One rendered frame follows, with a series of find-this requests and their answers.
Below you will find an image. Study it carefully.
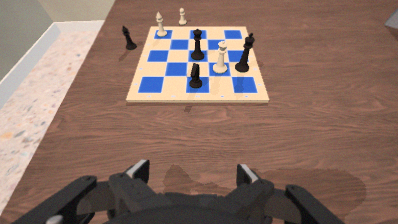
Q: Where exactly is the blue and cream chessboard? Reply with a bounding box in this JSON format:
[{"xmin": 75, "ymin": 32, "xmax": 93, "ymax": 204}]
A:
[{"xmin": 127, "ymin": 27, "xmax": 269, "ymax": 103}]

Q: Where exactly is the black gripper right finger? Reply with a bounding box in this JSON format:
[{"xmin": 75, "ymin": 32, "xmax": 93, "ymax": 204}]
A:
[{"xmin": 207, "ymin": 164, "xmax": 345, "ymax": 224}]

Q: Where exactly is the white chess piece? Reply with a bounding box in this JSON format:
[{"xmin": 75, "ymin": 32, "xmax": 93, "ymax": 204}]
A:
[
  {"xmin": 156, "ymin": 12, "xmax": 167, "ymax": 37},
  {"xmin": 213, "ymin": 41, "xmax": 228, "ymax": 74}
]

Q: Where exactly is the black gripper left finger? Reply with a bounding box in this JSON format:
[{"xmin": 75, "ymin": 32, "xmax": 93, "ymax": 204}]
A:
[{"xmin": 11, "ymin": 160, "xmax": 172, "ymax": 224}]

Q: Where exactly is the white pawn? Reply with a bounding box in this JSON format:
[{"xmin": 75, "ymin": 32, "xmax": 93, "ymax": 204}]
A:
[{"xmin": 179, "ymin": 9, "xmax": 187, "ymax": 25}]

